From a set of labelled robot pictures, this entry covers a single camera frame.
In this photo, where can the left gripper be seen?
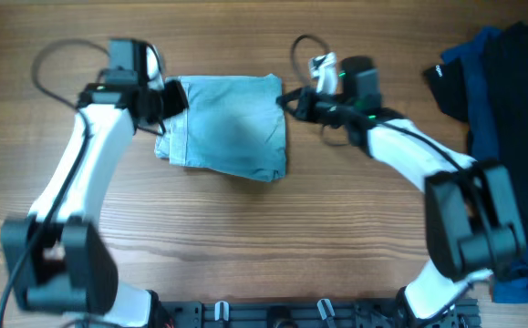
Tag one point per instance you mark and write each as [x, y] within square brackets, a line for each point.
[179, 103]

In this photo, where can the dark blue folded garment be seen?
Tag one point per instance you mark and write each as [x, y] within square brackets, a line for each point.
[460, 88]

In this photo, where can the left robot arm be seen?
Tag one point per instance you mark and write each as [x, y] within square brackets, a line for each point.
[56, 259]

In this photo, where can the light blue denim shorts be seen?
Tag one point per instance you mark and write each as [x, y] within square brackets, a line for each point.
[232, 125]

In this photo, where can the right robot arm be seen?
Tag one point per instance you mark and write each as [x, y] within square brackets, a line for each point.
[472, 223]

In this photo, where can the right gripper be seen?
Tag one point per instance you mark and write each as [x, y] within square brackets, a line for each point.
[306, 107]

